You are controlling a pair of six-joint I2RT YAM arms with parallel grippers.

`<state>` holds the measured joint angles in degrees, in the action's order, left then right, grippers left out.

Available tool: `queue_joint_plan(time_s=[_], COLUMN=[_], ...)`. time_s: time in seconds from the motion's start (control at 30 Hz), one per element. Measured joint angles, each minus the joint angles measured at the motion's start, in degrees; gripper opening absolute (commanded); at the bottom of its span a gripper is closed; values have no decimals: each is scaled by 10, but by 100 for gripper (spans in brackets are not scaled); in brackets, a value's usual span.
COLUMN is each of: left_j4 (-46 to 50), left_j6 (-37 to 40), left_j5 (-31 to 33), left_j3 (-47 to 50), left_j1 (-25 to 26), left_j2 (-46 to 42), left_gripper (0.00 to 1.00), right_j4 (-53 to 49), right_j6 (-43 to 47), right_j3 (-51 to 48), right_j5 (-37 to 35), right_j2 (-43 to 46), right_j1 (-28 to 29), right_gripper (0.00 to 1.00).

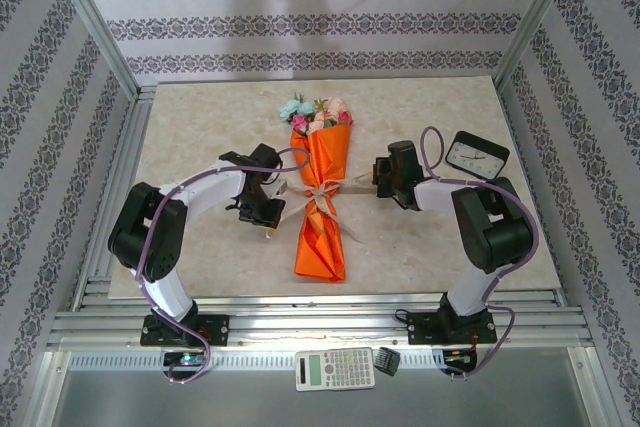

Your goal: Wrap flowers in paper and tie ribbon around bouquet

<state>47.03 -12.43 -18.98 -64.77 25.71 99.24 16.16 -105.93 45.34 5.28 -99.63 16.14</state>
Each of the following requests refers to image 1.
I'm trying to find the cream printed ribbon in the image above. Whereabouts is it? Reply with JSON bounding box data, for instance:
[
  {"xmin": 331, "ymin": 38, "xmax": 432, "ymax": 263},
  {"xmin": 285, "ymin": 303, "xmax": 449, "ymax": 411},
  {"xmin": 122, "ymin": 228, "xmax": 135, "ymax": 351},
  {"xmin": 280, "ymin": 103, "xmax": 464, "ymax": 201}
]
[{"xmin": 262, "ymin": 171, "xmax": 382, "ymax": 246}]

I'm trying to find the orange wrapping paper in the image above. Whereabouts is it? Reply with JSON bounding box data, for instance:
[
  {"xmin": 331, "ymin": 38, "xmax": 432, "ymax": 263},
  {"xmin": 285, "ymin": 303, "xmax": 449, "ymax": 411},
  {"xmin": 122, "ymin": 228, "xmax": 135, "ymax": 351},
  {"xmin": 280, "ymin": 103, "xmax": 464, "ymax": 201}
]
[{"xmin": 291, "ymin": 124, "xmax": 354, "ymax": 285}]

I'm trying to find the peach fake flower spray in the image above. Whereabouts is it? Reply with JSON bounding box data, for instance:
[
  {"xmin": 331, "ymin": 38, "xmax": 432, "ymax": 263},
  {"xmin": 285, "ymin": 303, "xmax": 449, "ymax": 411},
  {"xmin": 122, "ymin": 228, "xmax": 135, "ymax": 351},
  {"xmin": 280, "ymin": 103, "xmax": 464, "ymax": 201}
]
[{"xmin": 307, "ymin": 96, "xmax": 349, "ymax": 130}]

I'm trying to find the blue fake flower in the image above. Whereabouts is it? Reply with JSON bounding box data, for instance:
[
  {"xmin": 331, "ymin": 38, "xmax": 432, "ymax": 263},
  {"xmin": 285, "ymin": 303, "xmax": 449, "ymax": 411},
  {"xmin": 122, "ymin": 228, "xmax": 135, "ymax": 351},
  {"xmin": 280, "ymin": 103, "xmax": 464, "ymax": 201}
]
[{"xmin": 279, "ymin": 94, "xmax": 317, "ymax": 123}]

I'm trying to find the black alarm clock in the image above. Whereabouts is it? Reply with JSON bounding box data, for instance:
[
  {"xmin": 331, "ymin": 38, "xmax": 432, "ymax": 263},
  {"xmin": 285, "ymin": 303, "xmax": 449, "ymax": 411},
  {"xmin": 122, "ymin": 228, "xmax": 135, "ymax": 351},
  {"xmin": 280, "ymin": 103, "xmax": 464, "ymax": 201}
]
[{"xmin": 444, "ymin": 130, "xmax": 510, "ymax": 181}]

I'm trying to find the slotted metal strip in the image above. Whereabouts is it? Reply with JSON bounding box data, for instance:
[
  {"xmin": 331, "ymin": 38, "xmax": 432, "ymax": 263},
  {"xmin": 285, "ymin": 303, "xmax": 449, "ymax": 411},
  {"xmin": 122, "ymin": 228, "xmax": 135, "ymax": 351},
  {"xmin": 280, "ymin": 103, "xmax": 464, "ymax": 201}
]
[{"xmin": 67, "ymin": 350, "xmax": 576, "ymax": 372}]

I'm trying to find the small black box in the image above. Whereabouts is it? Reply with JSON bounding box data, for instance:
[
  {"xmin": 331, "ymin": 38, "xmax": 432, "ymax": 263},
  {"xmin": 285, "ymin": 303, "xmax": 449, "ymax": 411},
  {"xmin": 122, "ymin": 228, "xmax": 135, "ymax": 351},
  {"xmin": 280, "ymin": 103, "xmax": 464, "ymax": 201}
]
[{"xmin": 373, "ymin": 346, "xmax": 402, "ymax": 376}]

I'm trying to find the small green-lit circuit board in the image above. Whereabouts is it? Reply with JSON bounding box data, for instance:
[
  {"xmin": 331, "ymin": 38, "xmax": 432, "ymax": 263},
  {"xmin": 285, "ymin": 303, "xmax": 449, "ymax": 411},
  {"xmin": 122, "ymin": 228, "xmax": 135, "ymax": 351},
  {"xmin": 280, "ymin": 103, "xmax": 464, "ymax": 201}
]
[
  {"xmin": 163, "ymin": 351, "xmax": 206, "ymax": 367},
  {"xmin": 442, "ymin": 349, "xmax": 476, "ymax": 366}
]

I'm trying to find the white scientific calculator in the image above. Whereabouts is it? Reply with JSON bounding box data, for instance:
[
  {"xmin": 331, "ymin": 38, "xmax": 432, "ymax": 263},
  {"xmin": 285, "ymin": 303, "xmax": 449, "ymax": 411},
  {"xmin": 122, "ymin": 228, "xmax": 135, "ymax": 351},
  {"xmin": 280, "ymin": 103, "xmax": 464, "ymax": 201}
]
[{"xmin": 294, "ymin": 346, "xmax": 377, "ymax": 393}]

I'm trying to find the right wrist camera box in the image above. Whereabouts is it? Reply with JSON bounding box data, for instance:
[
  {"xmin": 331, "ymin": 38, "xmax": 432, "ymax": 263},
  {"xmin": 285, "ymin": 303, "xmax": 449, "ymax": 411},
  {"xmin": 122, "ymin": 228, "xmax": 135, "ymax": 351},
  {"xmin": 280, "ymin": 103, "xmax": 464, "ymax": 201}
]
[{"xmin": 387, "ymin": 140, "xmax": 425, "ymax": 183}]

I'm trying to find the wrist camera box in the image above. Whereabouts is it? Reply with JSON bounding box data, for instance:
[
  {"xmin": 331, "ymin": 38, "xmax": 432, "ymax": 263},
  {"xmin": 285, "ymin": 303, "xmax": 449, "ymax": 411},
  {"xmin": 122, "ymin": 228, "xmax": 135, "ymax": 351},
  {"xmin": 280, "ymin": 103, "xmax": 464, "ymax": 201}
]
[
  {"xmin": 387, "ymin": 140, "xmax": 425, "ymax": 183},
  {"xmin": 248, "ymin": 143, "xmax": 282, "ymax": 172}
]

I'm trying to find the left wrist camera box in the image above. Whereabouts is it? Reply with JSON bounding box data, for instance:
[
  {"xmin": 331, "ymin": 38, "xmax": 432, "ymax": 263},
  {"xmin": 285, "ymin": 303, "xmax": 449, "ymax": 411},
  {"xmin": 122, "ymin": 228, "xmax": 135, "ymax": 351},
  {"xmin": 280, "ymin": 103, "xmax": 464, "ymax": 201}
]
[{"xmin": 248, "ymin": 143, "xmax": 282, "ymax": 172}]

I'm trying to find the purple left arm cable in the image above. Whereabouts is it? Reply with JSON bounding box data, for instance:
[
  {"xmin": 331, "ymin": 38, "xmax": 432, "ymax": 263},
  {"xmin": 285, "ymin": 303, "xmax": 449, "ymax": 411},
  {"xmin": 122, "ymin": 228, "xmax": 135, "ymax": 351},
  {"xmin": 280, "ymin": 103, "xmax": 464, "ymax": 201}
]
[{"xmin": 134, "ymin": 146, "xmax": 312, "ymax": 387}]

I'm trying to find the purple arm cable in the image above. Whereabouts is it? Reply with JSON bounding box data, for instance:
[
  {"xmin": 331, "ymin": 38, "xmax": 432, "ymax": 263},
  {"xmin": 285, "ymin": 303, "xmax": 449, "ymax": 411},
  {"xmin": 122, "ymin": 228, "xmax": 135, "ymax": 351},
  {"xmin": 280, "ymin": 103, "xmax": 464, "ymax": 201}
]
[
  {"xmin": 134, "ymin": 146, "xmax": 312, "ymax": 387},
  {"xmin": 419, "ymin": 126, "xmax": 542, "ymax": 381}
]

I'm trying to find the aluminium frame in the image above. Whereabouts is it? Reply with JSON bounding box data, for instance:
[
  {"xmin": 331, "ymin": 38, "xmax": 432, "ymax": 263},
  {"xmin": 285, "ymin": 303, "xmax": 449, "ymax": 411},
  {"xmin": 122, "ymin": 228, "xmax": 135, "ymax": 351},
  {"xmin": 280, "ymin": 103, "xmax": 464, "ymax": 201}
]
[{"xmin": 19, "ymin": 0, "xmax": 621, "ymax": 427}]

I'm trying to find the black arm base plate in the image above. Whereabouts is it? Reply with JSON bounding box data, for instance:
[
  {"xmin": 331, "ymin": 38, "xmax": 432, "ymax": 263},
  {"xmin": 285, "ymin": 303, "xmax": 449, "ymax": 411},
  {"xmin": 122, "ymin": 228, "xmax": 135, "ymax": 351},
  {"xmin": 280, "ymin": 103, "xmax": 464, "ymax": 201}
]
[
  {"xmin": 140, "ymin": 314, "xmax": 230, "ymax": 347},
  {"xmin": 407, "ymin": 310, "xmax": 497, "ymax": 346}
]

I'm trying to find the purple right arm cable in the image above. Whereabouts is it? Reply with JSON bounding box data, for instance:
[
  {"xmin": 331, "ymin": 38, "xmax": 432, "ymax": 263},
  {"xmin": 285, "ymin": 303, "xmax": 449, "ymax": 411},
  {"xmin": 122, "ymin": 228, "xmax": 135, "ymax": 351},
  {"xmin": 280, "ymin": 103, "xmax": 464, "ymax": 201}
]
[{"xmin": 419, "ymin": 126, "xmax": 542, "ymax": 381}]

